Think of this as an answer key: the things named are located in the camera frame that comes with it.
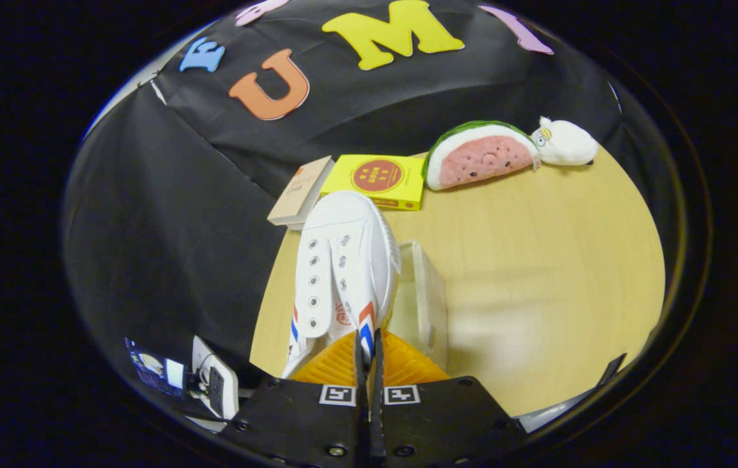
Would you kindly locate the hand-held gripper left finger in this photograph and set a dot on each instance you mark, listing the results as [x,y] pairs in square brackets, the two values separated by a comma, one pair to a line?
[303,422]

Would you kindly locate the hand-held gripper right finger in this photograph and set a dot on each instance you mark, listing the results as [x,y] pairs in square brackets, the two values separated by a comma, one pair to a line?
[440,422]

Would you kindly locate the computer monitor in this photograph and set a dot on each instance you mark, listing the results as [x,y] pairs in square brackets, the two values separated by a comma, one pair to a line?
[157,370]

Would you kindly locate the white shoe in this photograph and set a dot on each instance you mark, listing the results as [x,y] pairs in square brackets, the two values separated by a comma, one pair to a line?
[342,260]

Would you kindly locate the beige book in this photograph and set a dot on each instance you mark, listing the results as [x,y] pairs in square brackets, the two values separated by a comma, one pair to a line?
[300,192]

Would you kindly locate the white device with black keypad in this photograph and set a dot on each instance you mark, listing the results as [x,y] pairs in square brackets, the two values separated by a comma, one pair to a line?
[216,383]

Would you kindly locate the cream fabric storage box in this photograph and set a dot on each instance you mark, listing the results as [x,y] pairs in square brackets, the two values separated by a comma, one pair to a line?
[430,305]

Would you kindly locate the white plush toy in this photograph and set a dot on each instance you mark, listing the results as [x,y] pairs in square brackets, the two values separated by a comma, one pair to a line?
[567,144]

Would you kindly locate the watermelon slice plush toy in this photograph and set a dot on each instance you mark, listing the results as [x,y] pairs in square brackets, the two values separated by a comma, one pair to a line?
[482,159]

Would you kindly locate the yellow book with red circle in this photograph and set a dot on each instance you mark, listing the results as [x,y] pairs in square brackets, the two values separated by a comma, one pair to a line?
[378,175]

